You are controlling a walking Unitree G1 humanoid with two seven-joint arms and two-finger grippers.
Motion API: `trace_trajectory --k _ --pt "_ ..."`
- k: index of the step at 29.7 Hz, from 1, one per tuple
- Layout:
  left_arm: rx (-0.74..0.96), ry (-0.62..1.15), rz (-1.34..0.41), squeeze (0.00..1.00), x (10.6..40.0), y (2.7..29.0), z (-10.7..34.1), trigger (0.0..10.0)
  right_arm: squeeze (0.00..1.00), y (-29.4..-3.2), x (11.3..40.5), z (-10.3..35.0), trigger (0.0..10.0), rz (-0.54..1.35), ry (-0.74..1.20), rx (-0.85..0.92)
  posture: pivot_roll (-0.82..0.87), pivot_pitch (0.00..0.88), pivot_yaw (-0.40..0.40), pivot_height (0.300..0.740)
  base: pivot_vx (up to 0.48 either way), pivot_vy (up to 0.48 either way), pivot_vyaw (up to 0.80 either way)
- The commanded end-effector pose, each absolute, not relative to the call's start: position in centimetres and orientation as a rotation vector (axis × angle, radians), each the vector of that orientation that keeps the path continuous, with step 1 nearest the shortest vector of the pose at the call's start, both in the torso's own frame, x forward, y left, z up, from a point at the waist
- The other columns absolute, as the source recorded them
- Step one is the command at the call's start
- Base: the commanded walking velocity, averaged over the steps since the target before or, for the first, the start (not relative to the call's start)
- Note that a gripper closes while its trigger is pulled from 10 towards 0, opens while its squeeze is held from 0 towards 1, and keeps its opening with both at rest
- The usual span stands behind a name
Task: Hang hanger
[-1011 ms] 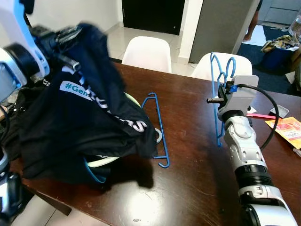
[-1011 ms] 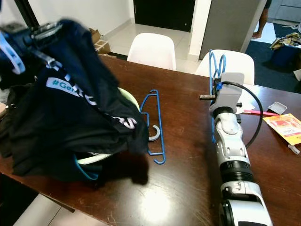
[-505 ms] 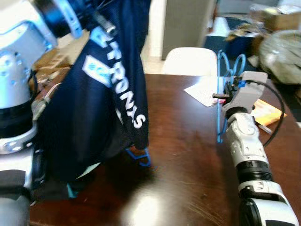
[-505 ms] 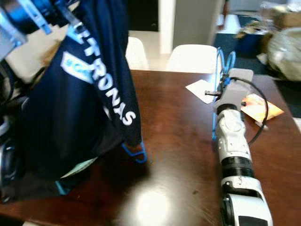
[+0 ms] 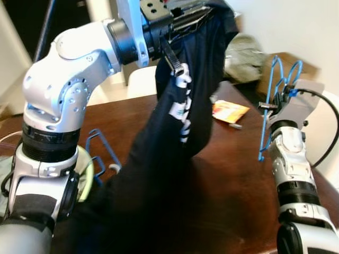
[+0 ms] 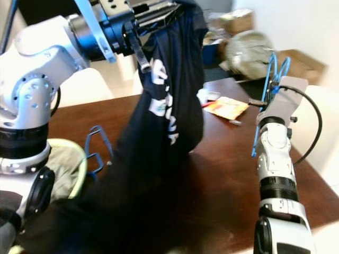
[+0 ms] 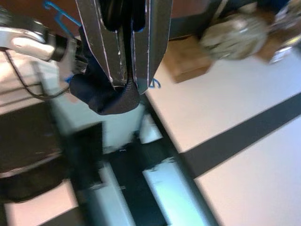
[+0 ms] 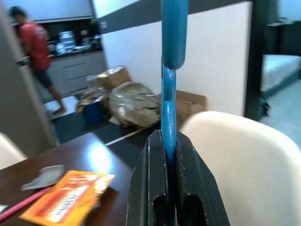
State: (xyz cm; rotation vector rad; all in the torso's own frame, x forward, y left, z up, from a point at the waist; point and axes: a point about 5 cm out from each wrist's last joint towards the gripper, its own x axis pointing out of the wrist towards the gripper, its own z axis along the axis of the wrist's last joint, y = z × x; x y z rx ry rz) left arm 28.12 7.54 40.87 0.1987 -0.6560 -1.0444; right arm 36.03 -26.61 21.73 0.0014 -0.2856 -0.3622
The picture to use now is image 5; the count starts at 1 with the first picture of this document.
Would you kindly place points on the dark navy printed garment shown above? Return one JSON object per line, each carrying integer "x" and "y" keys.
{"x": 159, "y": 159}

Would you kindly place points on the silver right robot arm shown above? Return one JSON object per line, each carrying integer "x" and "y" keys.
{"x": 288, "y": 169}

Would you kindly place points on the thin blue plastic hanger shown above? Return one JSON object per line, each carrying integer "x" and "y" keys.
{"x": 108, "y": 148}

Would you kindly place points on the orange yellow packet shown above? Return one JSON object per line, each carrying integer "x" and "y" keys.
{"x": 230, "y": 111}

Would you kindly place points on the small grey marker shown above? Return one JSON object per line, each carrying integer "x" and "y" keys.
{"x": 235, "y": 126}

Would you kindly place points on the brown cardboard box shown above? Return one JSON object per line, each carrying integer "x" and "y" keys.
{"x": 296, "y": 71}

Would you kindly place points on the olive grey bag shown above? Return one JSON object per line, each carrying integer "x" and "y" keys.
{"x": 243, "y": 58}

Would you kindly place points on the grey fabric hamper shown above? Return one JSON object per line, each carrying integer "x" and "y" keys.
{"x": 83, "y": 169}

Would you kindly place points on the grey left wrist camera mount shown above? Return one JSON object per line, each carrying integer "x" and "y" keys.
{"x": 132, "y": 32}

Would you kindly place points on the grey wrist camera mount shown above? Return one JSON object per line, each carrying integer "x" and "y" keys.
{"x": 299, "y": 103}
{"x": 132, "y": 32}

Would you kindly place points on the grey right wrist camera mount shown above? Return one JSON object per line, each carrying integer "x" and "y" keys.
{"x": 299, "y": 103}

